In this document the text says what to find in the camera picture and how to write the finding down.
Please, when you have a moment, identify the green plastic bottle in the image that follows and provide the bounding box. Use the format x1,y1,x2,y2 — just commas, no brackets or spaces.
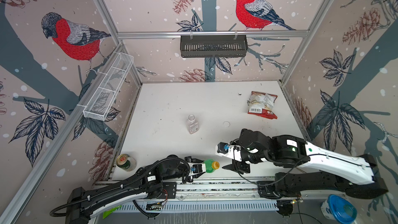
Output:
203,159,215,173

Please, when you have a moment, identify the orange bottle cap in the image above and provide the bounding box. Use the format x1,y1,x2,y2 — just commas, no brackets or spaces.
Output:
211,161,220,170

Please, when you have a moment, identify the clear plastic bottle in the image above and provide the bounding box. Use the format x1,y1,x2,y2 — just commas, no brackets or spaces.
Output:
187,115,199,134

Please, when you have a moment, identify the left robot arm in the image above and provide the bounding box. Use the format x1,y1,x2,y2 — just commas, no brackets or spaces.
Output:
49,155,206,224

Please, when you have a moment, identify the white bottle cap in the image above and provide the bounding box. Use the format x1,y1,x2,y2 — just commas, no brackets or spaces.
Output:
223,121,231,128

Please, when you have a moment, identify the red snack bag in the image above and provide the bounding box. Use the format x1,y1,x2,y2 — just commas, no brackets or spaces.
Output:
248,91,278,120

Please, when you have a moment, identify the green tin can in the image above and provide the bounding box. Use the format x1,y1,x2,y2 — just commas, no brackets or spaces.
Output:
116,153,137,172

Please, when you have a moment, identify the green snack packet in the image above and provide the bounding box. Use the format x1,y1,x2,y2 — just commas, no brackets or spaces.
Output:
103,205,122,219

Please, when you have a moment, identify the blue lidded container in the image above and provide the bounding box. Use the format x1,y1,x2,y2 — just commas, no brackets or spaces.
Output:
321,195,358,224

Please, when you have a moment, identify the black hanging basket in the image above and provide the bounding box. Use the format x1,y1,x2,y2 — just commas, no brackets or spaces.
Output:
180,35,248,58

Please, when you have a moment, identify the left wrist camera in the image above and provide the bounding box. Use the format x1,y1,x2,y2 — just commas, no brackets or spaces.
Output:
189,163,206,175

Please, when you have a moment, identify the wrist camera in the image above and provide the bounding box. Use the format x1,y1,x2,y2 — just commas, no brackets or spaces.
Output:
215,142,247,162
189,163,206,175

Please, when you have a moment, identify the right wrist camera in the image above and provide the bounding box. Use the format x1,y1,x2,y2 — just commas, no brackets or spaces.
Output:
215,142,247,162

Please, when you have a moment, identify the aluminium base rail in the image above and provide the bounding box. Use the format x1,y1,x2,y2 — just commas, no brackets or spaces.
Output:
93,178,346,201

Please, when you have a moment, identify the white wire basket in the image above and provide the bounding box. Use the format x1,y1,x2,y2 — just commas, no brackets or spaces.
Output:
83,52,134,122

